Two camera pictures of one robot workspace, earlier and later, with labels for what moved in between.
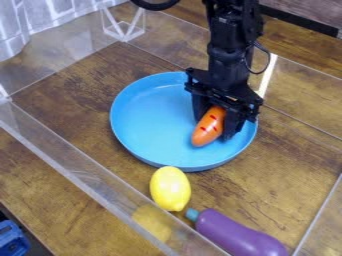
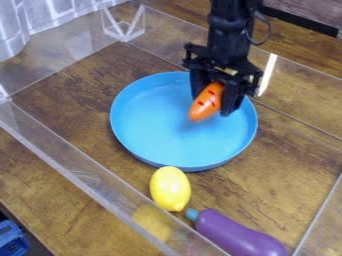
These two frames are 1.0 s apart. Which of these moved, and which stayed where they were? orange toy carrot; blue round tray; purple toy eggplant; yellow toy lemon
Moved: orange toy carrot
Stayed: blue round tray; purple toy eggplant; yellow toy lemon
